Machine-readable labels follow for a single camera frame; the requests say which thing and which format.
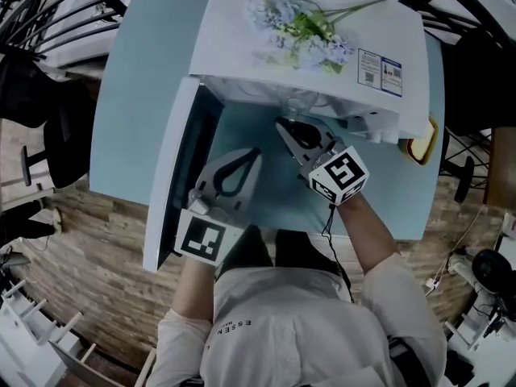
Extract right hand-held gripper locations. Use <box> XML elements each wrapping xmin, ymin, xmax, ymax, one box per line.
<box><xmin>274</xmin><ymin>116</ymin><xmax>371</xmax><ymax>207</ymax></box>

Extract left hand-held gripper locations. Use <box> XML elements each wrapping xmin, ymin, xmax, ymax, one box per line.
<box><xmin>173</xmin><ymin>146</ymin><xmax>265</xmax><ymax>266</ymax></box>

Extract white microwave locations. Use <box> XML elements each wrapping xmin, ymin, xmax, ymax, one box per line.
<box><xmin>141</xmin><ymin>0</ymin><xmax>431</xmax><ymax>273</ymax></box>

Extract person's left forearm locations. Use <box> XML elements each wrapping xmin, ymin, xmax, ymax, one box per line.
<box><xmin>171</xmin><ymin>252</ymin><xmax>217</xmax><ymax>326</ymax></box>

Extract person's right forearm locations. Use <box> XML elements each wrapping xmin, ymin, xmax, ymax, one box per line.
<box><xmin>334</xmin><ymin>193</ymin><xmax>402</xmax><ymax>276</ymax></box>

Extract person's black trousers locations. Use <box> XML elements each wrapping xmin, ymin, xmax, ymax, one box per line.
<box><xmin>243</xmin><ymin>224</ymin><xmax>342</xmax><ymax>276</ymax></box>

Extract pale blue artificial flower bouquet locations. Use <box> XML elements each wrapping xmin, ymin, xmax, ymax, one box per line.
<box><xmin>245</xmin><ymin>0</ymin><xmax>388</xmax><ymax>75</ymax></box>

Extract black office chair with jacket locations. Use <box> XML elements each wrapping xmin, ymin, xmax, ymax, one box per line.
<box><xmin>439</xmin><ymin>34</ymin><xmax>516</xmax><ymax>205</ymax></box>

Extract person's white shirt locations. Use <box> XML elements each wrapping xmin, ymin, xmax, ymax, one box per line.
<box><xmin>147</xmin><ymin>252</ymin><xmax>448</xmax><ymax>387</ymax></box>

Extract black mesh office chair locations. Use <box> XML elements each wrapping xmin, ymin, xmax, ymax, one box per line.
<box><xmin>0</xmin><ymin>52</ymin><xmax>98</xmax><ymax>189</ymax></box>

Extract brown wooden side table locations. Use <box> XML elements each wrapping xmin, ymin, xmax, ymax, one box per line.
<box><xmin>483</xmin><ymin>127</ymin><xmax>516</xmax><ymax>209</ymax></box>

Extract black gripper cord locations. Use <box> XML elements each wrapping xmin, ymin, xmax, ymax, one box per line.
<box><xmin>322</xmin><ymin>206</ymin><xmax>356</xmax><ymax>304</ymax></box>

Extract white shelf frame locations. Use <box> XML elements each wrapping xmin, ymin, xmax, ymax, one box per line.
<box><xmin>0</xmin><ymin>280</ymin><xmax>98</xmax><ymax>387</ymax></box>

